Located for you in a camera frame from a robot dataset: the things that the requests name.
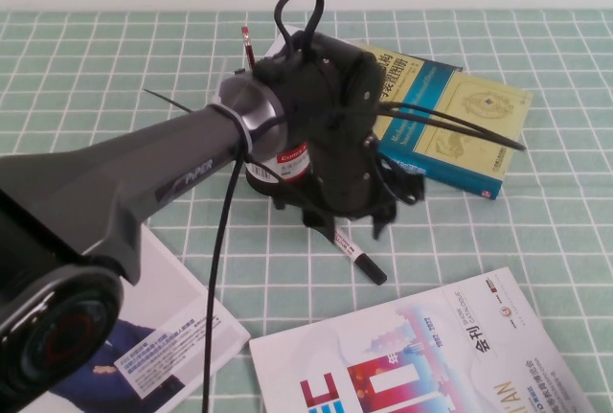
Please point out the robot magazine with man portrait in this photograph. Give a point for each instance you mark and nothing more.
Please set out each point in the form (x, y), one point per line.
(191, 336)

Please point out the white marker pen black cap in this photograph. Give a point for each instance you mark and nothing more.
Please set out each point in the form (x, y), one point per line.
(361, 257)

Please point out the red pencil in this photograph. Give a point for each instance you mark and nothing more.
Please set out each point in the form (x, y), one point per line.
(248, 49)

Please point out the yellow and blue mechanical book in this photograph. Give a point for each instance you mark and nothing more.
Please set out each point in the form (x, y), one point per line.
(479, 97)

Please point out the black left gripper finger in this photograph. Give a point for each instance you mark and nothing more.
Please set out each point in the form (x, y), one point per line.
(318, 221)
(385, 216)

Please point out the white paper leaflet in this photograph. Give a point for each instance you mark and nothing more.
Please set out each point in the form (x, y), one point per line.
(275, 46)

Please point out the colourful show catalogue magazine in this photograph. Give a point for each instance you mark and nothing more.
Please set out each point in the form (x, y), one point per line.
(407, 360)

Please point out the black zip tie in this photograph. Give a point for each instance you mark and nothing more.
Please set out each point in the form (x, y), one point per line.
(167, 100)
(479, 129)
(445, 123)

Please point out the green grid tablecloth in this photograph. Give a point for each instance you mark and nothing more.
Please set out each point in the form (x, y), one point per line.
(551, 240)

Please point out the black mesh pen holder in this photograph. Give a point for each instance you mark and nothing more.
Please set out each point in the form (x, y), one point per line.
(287, 171)

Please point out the grey left Piper robot arm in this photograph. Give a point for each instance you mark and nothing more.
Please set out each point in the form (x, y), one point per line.
(143, 168)

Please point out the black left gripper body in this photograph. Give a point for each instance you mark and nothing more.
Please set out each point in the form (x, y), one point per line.
(347, 178)

